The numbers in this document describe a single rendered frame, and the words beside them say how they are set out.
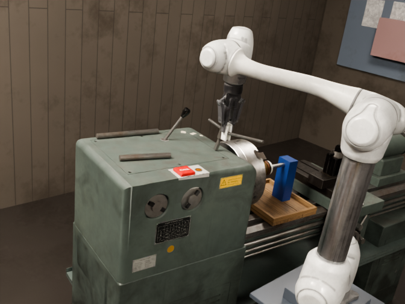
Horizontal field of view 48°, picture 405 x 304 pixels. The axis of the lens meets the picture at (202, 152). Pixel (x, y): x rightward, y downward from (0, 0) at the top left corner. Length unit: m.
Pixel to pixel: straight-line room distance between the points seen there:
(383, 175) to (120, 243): 1.83
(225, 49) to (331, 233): 0.70
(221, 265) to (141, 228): 0.49
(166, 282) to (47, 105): 2.29
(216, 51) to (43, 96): 2.40
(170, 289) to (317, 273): 0.59
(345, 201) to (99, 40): 2.80
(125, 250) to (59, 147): 2.41
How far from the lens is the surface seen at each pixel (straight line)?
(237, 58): 1.59
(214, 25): 4.64
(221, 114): 1.80
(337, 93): 1.63
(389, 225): 2.96
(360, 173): 1.49
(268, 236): 2.27
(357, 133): 1.39
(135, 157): 1.72
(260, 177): 2.05
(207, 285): 2.01
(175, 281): 1.88
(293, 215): 2.29
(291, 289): 1.96
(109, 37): 3.94
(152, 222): 1.65
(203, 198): 1.74
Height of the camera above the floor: 1.94
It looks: 22 degrees down
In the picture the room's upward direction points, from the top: 7 degrees clockwise
